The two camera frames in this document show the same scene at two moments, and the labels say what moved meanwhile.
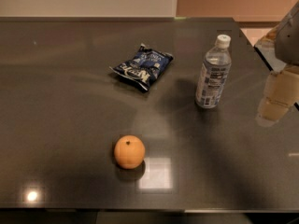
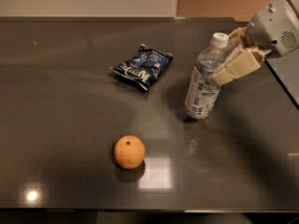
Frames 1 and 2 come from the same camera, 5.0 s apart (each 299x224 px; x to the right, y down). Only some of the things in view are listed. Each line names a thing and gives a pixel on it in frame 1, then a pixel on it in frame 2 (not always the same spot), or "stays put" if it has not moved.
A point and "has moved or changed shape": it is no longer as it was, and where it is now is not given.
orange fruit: x=129 y=151 stays put
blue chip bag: x=145 y=66 stays put
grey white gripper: x=289 y=42 → x=273 y=28
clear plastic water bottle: x=214 y=73 has moved or changed shape
